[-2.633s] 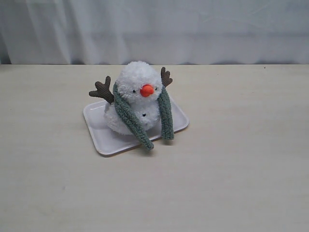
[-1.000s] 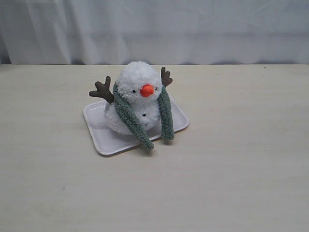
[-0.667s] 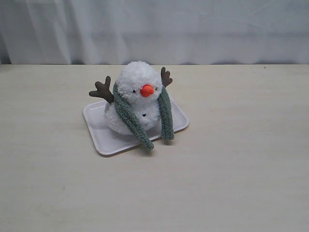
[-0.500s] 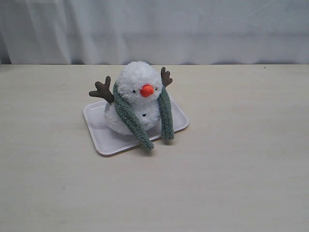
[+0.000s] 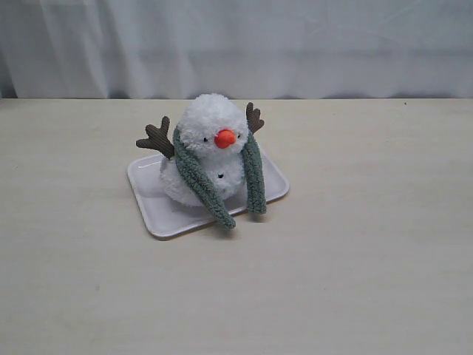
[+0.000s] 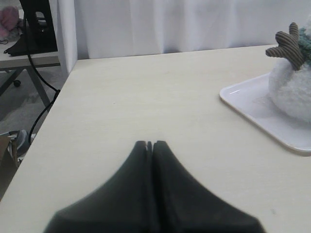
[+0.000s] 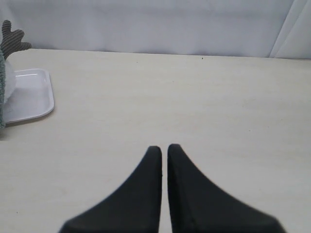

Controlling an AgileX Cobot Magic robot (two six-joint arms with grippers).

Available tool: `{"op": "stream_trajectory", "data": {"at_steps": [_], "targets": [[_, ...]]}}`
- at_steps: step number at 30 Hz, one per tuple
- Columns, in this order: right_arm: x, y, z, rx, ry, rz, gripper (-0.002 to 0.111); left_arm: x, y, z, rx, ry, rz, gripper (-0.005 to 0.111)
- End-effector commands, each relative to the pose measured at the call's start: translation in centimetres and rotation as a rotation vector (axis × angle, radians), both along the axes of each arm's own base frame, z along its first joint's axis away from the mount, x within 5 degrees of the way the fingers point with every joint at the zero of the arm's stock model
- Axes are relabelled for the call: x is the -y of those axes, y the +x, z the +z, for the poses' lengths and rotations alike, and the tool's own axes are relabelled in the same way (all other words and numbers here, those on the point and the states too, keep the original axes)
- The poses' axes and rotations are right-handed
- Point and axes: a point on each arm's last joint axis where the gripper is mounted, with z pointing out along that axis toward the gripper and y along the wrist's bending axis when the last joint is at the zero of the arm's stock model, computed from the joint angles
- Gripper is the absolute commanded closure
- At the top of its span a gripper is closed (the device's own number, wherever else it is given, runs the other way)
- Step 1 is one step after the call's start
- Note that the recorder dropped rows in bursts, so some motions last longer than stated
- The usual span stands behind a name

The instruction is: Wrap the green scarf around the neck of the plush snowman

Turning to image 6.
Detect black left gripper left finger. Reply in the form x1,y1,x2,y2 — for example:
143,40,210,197
45,141,156,233

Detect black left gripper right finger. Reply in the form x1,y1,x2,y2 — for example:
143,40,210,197
152,141,265,233

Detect white plush snowman toy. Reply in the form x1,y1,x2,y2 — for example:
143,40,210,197
265,22,311,122

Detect green knitted scarf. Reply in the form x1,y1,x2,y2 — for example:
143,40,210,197
298,28,311,66

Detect white rectangular plastic tray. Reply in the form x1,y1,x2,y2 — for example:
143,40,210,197
219,73,311,156

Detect grey side table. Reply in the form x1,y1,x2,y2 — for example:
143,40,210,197
0,52,60,106

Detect white backdrop curtain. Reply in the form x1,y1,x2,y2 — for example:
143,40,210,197
50,0,311,76

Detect black equipment stand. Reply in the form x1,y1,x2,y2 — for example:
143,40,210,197
4,0,57,56

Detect pink plush toy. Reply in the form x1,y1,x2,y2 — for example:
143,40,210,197
0,6,19,37

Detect black hanging cable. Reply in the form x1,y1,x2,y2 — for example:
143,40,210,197
23,0,61,144

